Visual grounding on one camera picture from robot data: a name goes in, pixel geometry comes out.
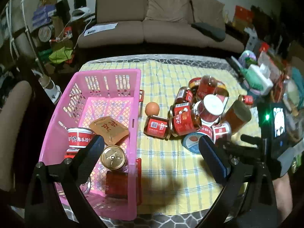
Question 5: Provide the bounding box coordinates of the white sandal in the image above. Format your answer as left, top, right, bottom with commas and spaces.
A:
36, 70, 62, 104

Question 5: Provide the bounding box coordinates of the dark grey cushion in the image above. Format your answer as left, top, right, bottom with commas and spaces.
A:
191, 22, 226, 42

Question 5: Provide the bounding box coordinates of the white tissue box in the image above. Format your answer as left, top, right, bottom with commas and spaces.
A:
248, 63, 274, 94

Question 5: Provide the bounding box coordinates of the green wipes packet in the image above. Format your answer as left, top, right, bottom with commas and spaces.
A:
240, 68, 261, 90

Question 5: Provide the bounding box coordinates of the white paper sheet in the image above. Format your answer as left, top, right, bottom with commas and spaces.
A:
84, 22, 118, 37

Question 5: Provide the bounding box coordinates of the gold-lid can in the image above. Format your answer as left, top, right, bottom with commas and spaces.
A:
100, 145, 126, 171

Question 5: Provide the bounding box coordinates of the red tub white lid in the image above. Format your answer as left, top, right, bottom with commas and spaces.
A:
195, 94, 228, 123

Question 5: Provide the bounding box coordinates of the pink plastic basket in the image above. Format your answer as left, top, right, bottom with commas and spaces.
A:
39, 68, 143, 221

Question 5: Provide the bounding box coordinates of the purple plastic container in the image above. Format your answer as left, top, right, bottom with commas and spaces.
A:
239, 50, 257, 63

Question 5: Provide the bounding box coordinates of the red paper tub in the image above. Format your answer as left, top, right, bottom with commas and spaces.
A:
65, 148, 79, 158
68, 127, 95, 149

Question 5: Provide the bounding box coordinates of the green bag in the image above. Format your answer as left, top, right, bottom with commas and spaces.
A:
49, 46, 74, 65

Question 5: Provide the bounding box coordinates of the large tin can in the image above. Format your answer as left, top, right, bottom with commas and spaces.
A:
223, 100, 252, 133

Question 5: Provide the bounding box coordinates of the red flat tin can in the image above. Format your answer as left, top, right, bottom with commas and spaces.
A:
189, 77, 226, 91

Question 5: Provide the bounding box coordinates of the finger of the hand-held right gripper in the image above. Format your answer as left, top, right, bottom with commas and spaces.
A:
241, 135, 260, 145
220, 140, 260, 162

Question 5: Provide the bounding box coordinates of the round metal tin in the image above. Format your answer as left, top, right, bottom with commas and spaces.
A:
38, 25, 54, 42

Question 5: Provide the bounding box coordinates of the brown sofa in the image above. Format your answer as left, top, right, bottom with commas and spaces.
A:
77, 0, 245, 53

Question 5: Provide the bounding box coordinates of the white cable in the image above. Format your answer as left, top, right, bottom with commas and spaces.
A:
73, 17, 96, 51

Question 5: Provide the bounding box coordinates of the yellow checked cloth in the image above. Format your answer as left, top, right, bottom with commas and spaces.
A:
79, 60, 262, 216

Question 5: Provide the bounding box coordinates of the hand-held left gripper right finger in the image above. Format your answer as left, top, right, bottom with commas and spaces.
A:
197, 136, 278, 228

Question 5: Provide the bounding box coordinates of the brown sauce packet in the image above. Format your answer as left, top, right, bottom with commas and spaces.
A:
89, 116, 129, 145

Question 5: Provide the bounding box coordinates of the person's right forearm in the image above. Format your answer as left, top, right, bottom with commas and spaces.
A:
273, 172, 294, 220

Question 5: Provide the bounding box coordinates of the white cap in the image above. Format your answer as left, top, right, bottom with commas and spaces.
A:
71, 8, 91, 21

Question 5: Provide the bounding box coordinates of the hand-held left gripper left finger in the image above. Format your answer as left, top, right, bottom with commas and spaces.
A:
24, 135, 105, 228

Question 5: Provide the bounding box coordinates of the brown egg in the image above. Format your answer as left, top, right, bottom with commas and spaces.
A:
145, 102, 160, 116

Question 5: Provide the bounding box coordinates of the red cardboard box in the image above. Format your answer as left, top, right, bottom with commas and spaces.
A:
234, 6, 253, 28

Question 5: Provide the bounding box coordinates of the stack of blue boxes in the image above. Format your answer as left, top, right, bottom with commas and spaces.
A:
32, 5, 58, 28

